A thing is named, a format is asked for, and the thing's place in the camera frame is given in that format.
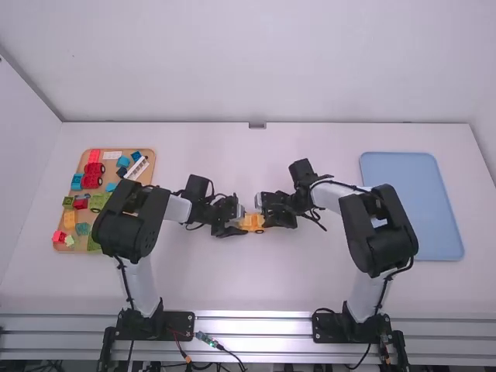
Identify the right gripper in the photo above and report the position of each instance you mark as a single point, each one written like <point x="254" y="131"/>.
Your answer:
<point x="281" y="213"/>

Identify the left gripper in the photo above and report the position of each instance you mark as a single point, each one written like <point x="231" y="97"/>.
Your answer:
<point x="222" y="213"/>

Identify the yellow toy car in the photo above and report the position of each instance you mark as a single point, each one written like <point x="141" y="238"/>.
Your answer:
<point x="251" y="222"/>

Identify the yellow toy brick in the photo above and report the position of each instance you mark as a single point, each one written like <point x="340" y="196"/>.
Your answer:
<point x="70" y="219"/>

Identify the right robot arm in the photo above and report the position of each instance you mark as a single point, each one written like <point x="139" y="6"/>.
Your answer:
<point x="379" y="232"/>

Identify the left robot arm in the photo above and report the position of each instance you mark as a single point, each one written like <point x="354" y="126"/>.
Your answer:
<point x="124" y="224"/>

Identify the silver rails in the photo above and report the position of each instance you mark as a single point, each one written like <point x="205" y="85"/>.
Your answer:
<point x="252" y="321"/>

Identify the tan tray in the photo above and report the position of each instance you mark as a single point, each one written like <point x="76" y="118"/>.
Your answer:
<point x="149" y="174"/>

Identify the small green circuit board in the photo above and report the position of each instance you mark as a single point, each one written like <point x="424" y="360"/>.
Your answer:
<point x="205" y="338"/>

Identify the white striped toy brick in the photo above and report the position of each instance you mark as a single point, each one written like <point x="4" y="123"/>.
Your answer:
<point x="136" y="167"/>

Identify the dark blue toy brick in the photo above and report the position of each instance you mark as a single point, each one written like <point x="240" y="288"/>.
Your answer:
<point x="121" y="172"/>

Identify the blue mat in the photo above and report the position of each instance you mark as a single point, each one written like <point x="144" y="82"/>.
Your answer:
<point x="410" y="205"/>

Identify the teal toy brick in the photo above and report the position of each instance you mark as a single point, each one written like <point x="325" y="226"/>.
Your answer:
<point x="82" y="228"/>

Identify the red wheeled toy brick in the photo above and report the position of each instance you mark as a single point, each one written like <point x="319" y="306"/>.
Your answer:
<point x="94" y="169"/>
<point x="91" y="181"/>

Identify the red and white toy brick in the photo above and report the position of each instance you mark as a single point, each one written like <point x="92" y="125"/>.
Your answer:
<point x="81" y="202"/>

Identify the pale green toy brick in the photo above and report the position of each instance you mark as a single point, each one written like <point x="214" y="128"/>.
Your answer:
<point x="71" y="241"/>

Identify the pink toy brick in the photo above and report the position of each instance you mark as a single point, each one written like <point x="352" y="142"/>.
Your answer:
<point x="59" y="236"/>

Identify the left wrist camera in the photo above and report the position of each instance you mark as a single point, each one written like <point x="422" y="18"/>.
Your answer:
<point x="240" y="213"/>

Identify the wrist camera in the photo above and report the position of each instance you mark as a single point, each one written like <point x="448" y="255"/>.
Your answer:
<point x="258" y="201"/>
<point x="240" y="213"/>

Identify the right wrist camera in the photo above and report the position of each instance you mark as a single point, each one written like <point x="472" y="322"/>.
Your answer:
<point x="258" y="201"/>

